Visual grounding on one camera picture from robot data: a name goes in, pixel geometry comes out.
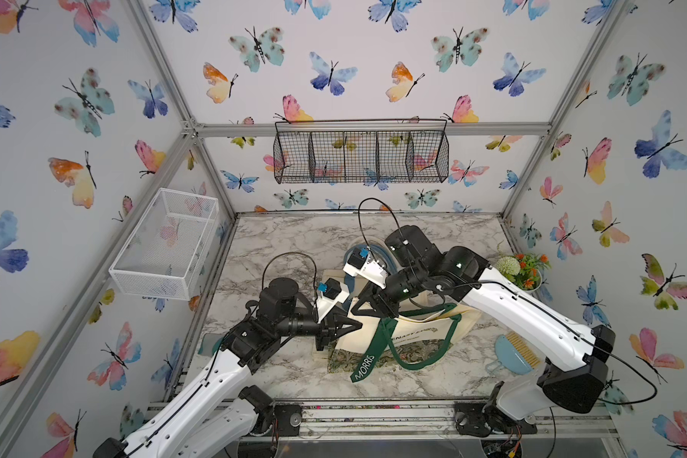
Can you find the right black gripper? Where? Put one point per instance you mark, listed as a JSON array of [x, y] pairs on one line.
[[376, 300]]

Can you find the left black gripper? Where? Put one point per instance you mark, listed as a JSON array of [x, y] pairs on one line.
[[325, 332]]

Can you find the blue handled canvas tote bag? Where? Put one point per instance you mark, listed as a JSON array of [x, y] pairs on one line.
[[382, 253]]

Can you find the green handled canvas tote bag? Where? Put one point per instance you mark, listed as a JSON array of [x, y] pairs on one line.
[[414, 340]]

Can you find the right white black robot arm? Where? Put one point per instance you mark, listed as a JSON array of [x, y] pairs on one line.
[[575, 370]]

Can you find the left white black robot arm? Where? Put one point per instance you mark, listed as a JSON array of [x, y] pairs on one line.
[[220, 405]]

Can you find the green rubber glove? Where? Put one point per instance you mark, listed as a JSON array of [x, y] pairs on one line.
[[210, 344]]

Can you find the potted artificial flower plant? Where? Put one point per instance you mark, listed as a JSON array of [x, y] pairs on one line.
[[526, 271]]

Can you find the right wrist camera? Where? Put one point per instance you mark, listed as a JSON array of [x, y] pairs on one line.
[[361, 263]]

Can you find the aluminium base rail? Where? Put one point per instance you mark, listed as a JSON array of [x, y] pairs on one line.
[[425, 419]]

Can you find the black wire wall basket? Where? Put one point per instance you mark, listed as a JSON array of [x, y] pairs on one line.
[[374, 151]]

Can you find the white mesh wall basket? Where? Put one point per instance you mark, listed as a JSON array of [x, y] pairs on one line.
[[164, 253]]

